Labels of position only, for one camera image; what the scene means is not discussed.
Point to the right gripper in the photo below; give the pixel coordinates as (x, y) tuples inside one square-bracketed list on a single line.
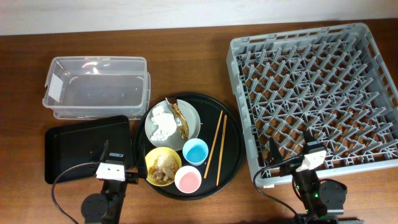
[(275, 155)]

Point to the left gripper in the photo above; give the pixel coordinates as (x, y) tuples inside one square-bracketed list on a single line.
[(133, 177)]

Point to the yellow bowl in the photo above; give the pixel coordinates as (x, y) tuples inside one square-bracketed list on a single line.
[(152, 155)]

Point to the food scraps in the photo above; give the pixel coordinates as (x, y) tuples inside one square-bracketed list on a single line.
[(164, 169)]

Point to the grey plate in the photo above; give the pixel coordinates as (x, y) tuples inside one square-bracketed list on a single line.
[(175, 141)]

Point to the white tissue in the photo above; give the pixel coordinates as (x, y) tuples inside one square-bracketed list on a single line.
[(165, 122)]

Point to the gold snack wrapper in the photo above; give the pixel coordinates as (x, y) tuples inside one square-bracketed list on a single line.
[(179, 118)]

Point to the pink cup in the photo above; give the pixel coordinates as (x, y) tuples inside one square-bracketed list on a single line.
[(188, 179)]

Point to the blue cup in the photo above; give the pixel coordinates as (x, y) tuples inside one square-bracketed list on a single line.
[(195, 151)]

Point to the wooden chopstick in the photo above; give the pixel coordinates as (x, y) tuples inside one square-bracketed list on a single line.
[(221, 150), (213, 145)]

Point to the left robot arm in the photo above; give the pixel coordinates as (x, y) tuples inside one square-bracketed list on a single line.
[(106, 206)]

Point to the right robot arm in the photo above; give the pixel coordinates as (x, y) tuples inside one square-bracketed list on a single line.
[(323, 199)]

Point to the grey dishwasher rack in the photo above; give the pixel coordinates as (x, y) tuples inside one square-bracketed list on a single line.
[(331, 81)]

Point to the black rectangular tray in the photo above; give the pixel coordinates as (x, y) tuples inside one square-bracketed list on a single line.
[(70, 145)]

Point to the clear plastic bin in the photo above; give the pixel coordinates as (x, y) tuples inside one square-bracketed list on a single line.
[(91, 87)]

